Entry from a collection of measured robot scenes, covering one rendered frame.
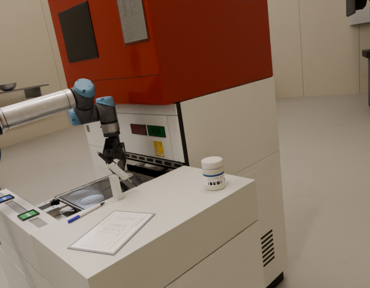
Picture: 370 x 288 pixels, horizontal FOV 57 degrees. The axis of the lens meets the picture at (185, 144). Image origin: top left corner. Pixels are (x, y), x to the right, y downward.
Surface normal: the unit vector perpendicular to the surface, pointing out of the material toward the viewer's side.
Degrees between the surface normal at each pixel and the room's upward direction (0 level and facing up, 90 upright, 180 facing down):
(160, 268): 90
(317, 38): 90
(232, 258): 90
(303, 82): 90
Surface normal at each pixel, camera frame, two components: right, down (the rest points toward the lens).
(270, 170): 0.68, 0.09
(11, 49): 0.84, 0.02
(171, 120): -0.72, 0.28
